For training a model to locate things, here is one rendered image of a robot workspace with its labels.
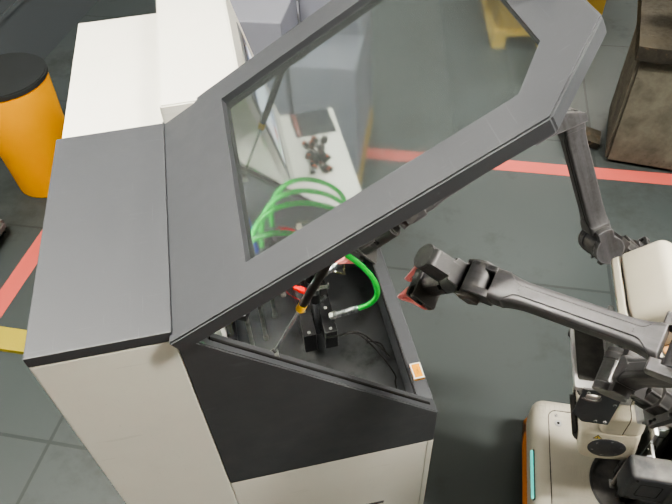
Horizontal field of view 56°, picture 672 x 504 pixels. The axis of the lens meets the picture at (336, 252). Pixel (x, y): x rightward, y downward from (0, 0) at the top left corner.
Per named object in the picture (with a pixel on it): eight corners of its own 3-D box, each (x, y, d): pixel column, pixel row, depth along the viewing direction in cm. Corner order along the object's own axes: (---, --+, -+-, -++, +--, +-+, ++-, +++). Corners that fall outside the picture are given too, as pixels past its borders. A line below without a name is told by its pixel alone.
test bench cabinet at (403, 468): (418, 538, 239) (434, 440, 181) (265, 573, 233) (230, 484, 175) (373, 379, 286) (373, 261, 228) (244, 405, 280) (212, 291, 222)
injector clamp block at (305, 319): (339, 359, 196) (337, 330, 185) (307, 365, 195) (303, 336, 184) (318, 277, 219) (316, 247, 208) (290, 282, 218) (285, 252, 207)
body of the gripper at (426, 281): (407, 295, 139) (430, 291, 133) (423, 257, 143) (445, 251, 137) (428, 311, 141) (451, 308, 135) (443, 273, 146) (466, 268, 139)
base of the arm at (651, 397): (686, 418, 138) (676, 371, 146) (662, 402, 135) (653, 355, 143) (649, 430, 144) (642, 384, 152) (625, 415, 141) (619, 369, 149)
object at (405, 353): (429, 427, 184) (433, 399, 172) (414, 430, 184) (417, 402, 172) (376, 270, 226) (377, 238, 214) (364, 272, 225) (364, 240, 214)
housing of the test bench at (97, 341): (265, 572, 233) (171, 332, 123) (187, 590, 230) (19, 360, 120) (230, 285, 327) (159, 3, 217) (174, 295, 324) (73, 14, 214)
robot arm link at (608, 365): (647, 403, 140) (656, 381, 141) (616, 383, 137) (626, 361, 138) (615, 395, 148) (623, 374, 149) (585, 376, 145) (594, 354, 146)
